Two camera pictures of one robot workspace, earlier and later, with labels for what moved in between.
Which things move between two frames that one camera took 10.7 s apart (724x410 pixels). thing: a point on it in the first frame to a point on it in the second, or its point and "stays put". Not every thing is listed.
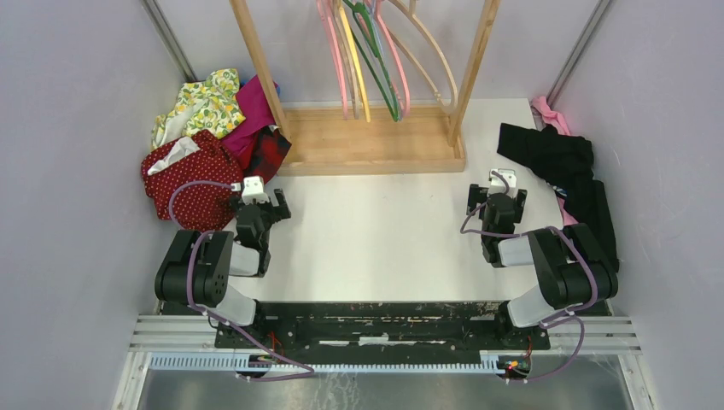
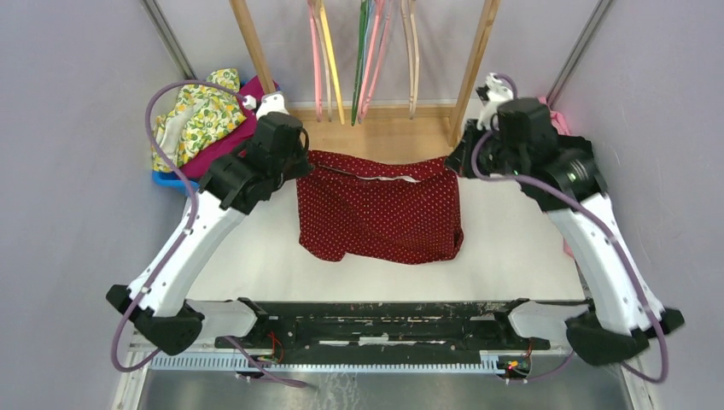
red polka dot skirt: (202, 207) to (392, 209)
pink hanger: (407, 99) to (363, 108)
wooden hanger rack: (371, 140) stays put
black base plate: (383, 328) stays put
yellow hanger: (356, 63) to (325, 27)
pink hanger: (336, 53) to (315, 61)
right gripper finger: (476, 197) to (459, 160)
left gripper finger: (282, 211) to (301, 167)
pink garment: (551, 119) stays put
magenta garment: (255, 110) stays put
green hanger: (366, 20) to (360, 58)
